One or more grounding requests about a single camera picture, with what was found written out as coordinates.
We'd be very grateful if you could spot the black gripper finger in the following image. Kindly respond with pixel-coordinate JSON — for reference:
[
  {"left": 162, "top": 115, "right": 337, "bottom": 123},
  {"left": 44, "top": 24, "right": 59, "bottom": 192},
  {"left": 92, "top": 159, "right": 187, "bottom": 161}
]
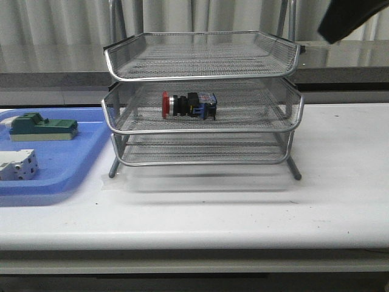
[{"left": 317, "top": 0, "right": 388, "bottom": 44}]

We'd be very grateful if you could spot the mesh tray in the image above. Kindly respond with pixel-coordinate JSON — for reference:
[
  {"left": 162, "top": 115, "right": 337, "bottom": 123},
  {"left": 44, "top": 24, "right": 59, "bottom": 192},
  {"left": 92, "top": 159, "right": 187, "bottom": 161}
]
[
  {"left": 103, "top": 30, "right": 301, "bottom": 82},
  {"left": 102, "top": 78, "right": 304, "bottom": 134},
  {"left": 112, "top": 133, "right": 294, "bottom": 167}
]

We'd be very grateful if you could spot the red emergency push button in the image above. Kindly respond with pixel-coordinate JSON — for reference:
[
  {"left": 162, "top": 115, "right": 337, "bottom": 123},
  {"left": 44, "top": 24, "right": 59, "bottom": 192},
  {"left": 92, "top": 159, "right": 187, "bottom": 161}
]
[{"left": 162, "top": 91, "right": 217, "bottom": 120}]

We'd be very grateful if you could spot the grey stone counter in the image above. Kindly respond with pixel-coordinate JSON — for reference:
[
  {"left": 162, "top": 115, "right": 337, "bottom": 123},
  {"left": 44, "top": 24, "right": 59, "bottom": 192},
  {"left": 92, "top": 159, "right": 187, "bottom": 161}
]
[{"left": 1, "top": 40, "right": 388, "bottom": 91}]

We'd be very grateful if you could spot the blue plastic tray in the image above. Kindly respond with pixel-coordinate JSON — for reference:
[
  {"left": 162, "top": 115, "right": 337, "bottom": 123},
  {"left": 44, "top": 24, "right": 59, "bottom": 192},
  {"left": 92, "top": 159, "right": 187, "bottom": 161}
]
[{"left": 1, "top": 107, "right": 110, "bottom": 196}]

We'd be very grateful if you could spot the green terminal block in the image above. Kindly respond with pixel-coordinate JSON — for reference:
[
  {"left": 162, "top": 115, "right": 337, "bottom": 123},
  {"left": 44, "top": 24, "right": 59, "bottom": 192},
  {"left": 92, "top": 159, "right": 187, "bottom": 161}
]
[{"left": 1, "top": 112, "right": 78, "bottom": 142}]

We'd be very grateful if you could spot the white circuit breaker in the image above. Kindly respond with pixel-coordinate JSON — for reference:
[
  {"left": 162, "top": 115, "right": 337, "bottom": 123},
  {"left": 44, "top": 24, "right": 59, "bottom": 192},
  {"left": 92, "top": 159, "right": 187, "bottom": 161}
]
[{"left": 1, "top": 149, "right": 38, "bottom": 181}]

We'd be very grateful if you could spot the silver rack frame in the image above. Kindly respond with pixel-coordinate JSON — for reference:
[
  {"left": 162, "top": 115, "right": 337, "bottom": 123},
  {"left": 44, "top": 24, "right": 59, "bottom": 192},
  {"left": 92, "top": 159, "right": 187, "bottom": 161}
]
[{"left": 108, "top": 0, "right": 301, "bottom": 181}]

